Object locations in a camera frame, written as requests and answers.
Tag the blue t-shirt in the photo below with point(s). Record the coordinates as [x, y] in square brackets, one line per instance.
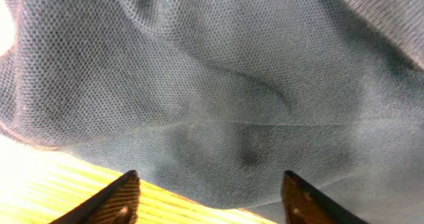
[215, 99]

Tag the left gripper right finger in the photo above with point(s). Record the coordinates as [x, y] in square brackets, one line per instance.
[305, 204]

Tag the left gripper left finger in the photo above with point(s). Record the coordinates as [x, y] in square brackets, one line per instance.
[117, 203]

